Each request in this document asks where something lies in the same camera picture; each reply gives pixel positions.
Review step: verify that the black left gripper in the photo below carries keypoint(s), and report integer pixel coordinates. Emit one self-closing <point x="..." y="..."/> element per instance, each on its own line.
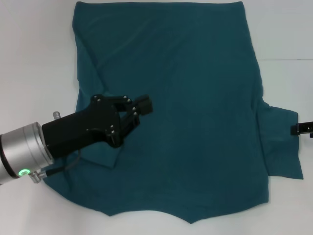
<point x="80" y="129"/>

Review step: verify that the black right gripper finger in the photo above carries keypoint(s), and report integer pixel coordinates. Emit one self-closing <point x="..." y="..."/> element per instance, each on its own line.
<point x="302" y="128"/>

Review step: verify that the teal blue shirt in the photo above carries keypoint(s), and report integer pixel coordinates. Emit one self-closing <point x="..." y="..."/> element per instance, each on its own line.
<point x="183" y="98"/>

